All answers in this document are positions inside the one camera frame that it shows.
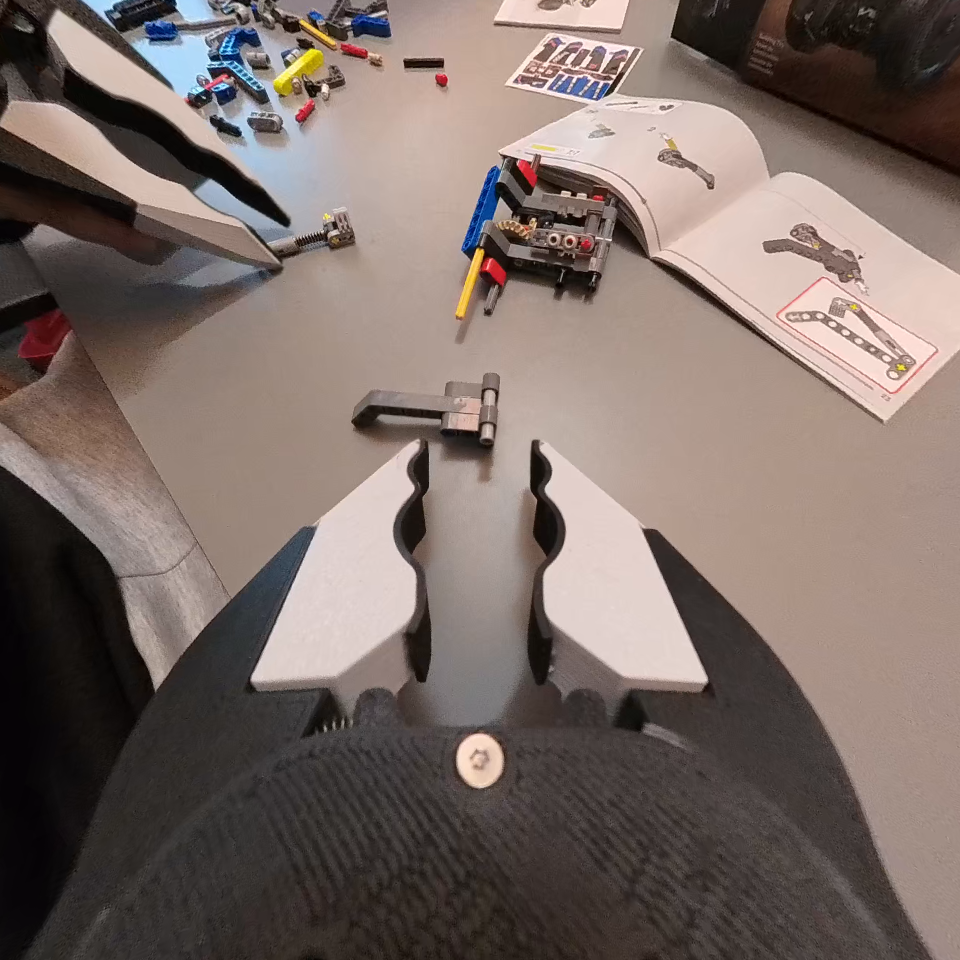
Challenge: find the dark grey lego arm assembly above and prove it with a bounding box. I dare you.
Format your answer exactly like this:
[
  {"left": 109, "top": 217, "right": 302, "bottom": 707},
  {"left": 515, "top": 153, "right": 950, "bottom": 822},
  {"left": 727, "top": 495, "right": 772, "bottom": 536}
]
[{"left": 352, "top": 372, "right": 502, "bottom": 447}]

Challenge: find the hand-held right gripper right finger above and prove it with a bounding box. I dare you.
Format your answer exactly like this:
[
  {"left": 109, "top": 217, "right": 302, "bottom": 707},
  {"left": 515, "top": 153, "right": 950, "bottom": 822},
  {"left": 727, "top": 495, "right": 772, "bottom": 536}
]
[{"left": 528, "top": 438, "right": 710, "bottom": 714}]

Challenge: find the lego shock absorber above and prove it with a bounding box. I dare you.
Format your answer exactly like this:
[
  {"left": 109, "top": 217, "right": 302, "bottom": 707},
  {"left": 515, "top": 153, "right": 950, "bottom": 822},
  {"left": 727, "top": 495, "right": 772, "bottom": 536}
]
[{"left": 266, "top": 207, "right": 356, "bottom": 256}]

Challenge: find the pile of loose lego pieces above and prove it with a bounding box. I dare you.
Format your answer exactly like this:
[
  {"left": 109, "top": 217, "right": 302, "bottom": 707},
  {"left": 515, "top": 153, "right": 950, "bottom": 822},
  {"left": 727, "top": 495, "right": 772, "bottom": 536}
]
[{"left": 105, "top": 0, "right": 395, "bottom": 136}]

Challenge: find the person's grey garment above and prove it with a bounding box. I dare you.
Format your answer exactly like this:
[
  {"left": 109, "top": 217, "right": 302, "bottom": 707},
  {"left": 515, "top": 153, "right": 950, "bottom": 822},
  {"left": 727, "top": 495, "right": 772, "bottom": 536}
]
[{"left": 0, "top": 333, "right": 230, "bottom": 687}]

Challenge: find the sticker sheet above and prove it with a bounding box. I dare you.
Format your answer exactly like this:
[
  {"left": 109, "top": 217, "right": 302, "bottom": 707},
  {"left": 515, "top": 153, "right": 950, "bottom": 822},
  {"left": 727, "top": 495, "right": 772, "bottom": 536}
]
[{"left": 504, "top": 32, "right": 645, "bottom": 104}]

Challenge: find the open instruction booklet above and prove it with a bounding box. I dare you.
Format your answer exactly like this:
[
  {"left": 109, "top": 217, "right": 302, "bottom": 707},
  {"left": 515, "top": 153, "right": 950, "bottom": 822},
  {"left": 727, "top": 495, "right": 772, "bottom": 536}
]
[{"left": 498, "top": 96, "right": 960, "bottom": 425}]

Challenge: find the person's black jacket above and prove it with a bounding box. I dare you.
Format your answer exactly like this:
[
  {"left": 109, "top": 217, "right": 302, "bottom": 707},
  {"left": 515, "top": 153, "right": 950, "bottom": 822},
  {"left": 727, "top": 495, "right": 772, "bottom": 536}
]
[{"left": 0, "top": 465, "right": 155, "bottom": 960}]

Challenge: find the person's left hand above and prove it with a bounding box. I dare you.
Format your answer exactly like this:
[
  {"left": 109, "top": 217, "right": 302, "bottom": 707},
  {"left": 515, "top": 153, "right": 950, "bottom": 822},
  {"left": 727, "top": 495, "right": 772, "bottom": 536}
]
[{"left": 0, "top": 183, "right": 164, "bottom": 265}]

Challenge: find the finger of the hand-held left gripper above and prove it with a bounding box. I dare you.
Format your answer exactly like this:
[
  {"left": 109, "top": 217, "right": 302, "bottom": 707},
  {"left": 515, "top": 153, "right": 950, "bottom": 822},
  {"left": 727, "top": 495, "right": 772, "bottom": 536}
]
[
  {"left": 0, "top": 99, "right": 286, "bottom": 273},
  {"left": 46, "top": 7, "right": 291, "bottom": 228}
]

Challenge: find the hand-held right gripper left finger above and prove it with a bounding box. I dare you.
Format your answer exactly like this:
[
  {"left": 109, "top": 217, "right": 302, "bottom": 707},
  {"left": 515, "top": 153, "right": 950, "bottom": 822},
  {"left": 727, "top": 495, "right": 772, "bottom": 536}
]
[{"left": 249, "top": 438, "right": 432, "bottom": 725}]

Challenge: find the closed instruction booklet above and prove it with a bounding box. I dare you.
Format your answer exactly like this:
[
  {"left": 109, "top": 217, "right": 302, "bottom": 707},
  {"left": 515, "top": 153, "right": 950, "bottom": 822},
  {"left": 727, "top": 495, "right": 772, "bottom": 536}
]
[{"left": 493, "top": 0, "right": 631, "bottom": 33}]

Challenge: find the lego chassis assembly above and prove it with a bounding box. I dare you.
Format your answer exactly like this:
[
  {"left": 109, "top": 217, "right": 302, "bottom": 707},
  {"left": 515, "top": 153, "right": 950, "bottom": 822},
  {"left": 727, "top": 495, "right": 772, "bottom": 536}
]
[{"left": 455, "top": 150, "right": 620, "bottom": 320}]

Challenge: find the red object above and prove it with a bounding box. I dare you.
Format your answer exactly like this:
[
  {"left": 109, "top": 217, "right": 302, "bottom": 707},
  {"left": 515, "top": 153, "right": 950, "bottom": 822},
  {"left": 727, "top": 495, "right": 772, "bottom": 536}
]
[{"left": 18, "top": 307, "right": 72, "bottom": 372}]

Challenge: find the dark lego box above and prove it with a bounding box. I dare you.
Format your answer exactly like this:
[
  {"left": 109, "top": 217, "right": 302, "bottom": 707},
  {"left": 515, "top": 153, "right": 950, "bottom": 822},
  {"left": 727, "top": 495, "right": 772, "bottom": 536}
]
[{"left": 669, "top": 0, "right": 960, "bottom": 170}]

